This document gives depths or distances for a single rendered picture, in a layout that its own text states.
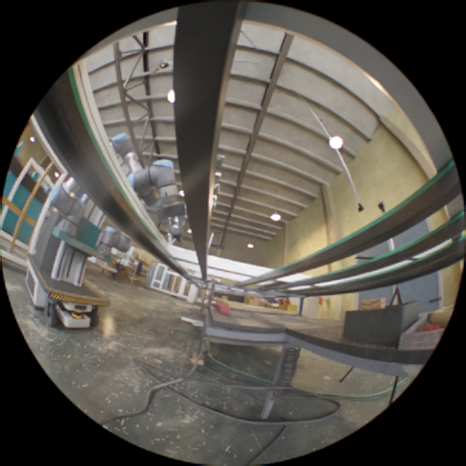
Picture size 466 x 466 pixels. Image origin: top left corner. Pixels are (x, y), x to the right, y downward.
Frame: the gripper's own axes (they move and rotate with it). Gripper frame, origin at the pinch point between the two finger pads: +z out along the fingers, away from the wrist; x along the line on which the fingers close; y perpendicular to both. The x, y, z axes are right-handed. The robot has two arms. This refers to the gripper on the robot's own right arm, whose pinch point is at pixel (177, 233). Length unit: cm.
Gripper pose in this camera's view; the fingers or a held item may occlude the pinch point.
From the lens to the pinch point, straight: 70.9
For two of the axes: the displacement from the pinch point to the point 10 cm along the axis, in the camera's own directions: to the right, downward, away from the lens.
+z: 1.6, 9.4, 2.9
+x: -9.3, 2.4, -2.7
